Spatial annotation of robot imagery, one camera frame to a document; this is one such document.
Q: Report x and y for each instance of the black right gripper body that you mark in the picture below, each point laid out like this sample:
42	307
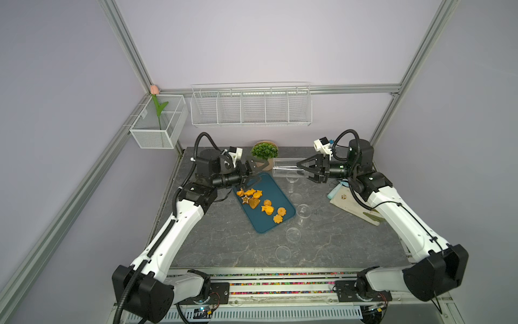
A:
324	175

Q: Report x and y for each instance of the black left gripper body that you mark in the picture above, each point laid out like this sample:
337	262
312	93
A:
242	174

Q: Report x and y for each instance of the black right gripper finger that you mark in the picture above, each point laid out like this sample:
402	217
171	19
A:
311	163
314	177

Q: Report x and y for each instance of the clear cookie jar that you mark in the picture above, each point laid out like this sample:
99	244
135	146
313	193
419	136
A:
287	168
303	213
291	184

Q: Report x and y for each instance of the clear jar lid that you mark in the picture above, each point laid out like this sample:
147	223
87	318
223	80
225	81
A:
293	235
283	254
296	198

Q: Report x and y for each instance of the clear cookie jar front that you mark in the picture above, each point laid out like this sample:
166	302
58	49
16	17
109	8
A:
287	168

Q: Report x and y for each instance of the clear cookie jar back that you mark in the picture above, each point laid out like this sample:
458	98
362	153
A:
303	213

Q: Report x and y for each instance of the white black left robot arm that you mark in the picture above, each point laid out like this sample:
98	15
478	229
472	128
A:
141	287

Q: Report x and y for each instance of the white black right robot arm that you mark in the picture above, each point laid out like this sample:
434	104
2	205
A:
439	266

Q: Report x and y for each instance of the green plant in pot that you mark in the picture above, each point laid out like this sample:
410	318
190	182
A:
266	151

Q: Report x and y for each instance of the light blue garden trowel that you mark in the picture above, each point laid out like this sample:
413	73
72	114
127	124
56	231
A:
333	192

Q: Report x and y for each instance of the orange heart shaped cookie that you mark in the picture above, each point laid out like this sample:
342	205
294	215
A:
254	202

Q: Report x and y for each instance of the beige gardening glove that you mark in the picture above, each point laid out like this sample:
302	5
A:
345	201

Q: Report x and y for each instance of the orange fish shaped cookie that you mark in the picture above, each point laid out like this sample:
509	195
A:
268	209

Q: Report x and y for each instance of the orange round scalloped cookie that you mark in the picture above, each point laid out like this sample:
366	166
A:
282	211

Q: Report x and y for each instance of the teal plastic tray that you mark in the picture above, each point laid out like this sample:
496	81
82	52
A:
260	221

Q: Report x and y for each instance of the orange flower shaped cookie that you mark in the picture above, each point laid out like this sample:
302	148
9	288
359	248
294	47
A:
278	219

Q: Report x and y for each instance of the pink artificial tulip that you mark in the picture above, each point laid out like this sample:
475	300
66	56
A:
159	107

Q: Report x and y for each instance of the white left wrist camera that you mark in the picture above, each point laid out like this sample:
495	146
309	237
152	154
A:
235	154

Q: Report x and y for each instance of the white wire wall shelf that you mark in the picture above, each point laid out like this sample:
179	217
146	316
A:
252	104

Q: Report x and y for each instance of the white mesh wall basket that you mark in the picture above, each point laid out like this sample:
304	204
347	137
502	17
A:
145	129

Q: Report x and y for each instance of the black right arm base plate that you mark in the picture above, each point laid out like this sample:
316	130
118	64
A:
353	291

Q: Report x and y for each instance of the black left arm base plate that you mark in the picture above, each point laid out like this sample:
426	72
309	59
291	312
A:
217	294

